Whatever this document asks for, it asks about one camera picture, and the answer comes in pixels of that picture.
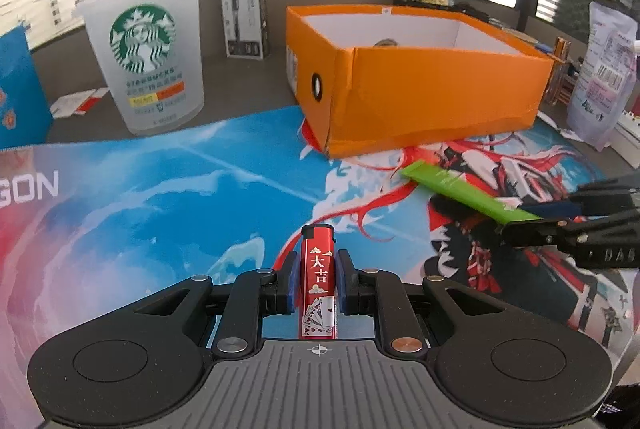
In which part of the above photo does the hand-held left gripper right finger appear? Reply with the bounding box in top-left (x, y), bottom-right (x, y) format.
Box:
top-left (336, 249), bottom-right (506, 356)

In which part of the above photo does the small white carton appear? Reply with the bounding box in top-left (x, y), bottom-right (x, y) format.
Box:
top-left (220, 0), bottom-right (266, 60)

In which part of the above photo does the red and white card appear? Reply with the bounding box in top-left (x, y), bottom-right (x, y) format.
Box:
top-left (50, 88), bottom-right (110, 118)

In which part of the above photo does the white box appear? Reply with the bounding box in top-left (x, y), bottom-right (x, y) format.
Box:
top-left (612, 111), bottom-right (640, 160)

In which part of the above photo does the blue box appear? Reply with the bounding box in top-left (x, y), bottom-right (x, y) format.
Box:
top-left (0, 29), bottom-right (54, 150)

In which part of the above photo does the orange cardboard box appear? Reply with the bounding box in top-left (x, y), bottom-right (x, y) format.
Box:
top-left (286, 5), bottom-right (555, 158)

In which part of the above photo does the green tube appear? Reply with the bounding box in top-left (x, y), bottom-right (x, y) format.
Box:
top-left (400, 160), bottom-right (541, 225)

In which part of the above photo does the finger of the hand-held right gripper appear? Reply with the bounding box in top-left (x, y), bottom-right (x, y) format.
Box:
top-left (520, 176), bottom-right (640, 218)
top-left (500, 216), bottom-right (592, 255)

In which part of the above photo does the printed desk mat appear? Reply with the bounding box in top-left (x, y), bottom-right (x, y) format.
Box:
top-left (0, 105), bottom-right (640, 429)

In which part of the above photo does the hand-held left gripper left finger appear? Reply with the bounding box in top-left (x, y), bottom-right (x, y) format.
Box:
top-left (132, 254), bottom-right (299, 360)

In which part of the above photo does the pale purple spout pouch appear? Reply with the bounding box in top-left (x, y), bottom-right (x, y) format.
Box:
top-left (565, 1), bottom-right (640, 150)

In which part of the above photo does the red lighter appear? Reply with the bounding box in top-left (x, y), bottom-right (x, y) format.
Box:
top-left (299, 225), bottom-right (341, 341)

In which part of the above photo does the frosted cup with green logo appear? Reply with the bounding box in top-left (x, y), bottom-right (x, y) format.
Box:
top-left (74, 0), bottom-right (205, 136)

